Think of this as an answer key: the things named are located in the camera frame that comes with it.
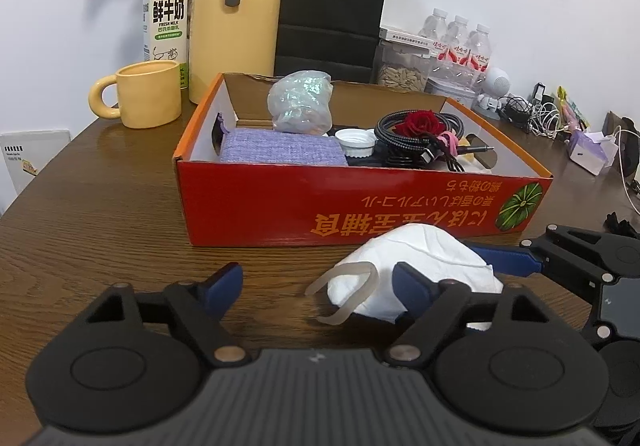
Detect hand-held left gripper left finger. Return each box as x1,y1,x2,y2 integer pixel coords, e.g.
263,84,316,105
87,262,250,369

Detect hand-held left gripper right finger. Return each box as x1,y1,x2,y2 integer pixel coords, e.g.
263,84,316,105
386,262,553,369

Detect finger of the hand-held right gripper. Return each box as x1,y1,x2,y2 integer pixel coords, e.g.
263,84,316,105
470,225,640,284

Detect white face mask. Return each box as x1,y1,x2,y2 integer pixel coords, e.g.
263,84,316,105
305,223,505,327

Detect red cardboard box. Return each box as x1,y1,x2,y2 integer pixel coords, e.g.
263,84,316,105
172,72,554,247

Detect purple knitted cloth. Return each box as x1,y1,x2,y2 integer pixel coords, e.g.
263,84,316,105
220,128,349,167

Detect round white lid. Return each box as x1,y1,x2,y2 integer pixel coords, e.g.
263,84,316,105
334,127,377,159

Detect black cable coil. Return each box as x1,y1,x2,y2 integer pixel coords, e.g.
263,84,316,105
374,110,496,171

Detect red rose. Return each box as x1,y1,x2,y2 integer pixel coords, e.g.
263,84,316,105
392,110,446,139

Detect iridescent plastic bag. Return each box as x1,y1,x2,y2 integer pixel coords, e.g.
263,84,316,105
266,70,334,134

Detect purple tissue box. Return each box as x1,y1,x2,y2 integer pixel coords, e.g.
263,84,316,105
567,127,621,175

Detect yellow green packets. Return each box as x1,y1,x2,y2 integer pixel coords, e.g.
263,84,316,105
556,86,591,129

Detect brown paper bag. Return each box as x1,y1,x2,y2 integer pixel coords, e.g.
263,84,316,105
602,110,640,167

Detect white robot toy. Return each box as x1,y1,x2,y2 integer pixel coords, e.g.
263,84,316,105
472,67,512,119

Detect grey printed tin box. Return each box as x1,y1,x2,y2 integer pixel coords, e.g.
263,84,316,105
424,76,476,109

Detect yellow mug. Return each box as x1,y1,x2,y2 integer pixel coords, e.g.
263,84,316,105
88,60,183,129

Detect clear seed container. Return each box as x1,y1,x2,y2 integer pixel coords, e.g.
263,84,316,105
374,27,435,89

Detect white booklet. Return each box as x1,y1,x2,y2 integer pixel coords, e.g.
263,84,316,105
0,128,71,217

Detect yellow thermos jug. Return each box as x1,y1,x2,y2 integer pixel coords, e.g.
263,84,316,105
187,0,282,104

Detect white milk carton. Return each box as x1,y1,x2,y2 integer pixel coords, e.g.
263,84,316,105
141,0,191,89

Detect white charging cable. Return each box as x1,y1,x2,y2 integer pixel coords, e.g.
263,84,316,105
612,126,640,207

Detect tangle of cables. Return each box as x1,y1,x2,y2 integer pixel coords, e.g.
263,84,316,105
497,94,566,139

